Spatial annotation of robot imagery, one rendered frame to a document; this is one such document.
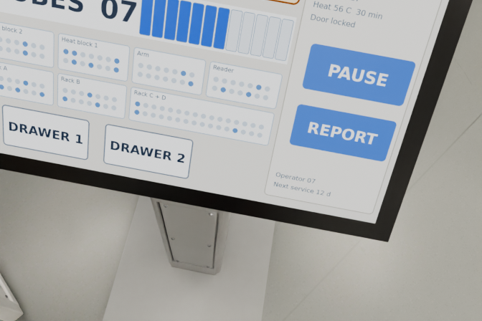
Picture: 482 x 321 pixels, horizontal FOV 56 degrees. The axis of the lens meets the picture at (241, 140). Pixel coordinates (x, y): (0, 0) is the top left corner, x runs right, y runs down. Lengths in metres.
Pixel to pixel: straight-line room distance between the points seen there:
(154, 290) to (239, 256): 0.27
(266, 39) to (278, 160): 0.12
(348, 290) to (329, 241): 0.16
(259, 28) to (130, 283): 1.11
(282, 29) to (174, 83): 0.12
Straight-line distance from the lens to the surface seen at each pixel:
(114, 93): 0.47
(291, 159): 0.47
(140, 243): 1.46
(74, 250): 1.53
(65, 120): 0.50
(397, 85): 0.46
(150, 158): 0.49
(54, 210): 1.59
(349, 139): 0.46
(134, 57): 0.46
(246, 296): 1.42
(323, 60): 0.44
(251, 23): 0.43
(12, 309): 1.39
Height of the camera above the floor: 1.44
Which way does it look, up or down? 62 degrees down
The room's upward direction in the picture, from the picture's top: 9 degrees clockwise
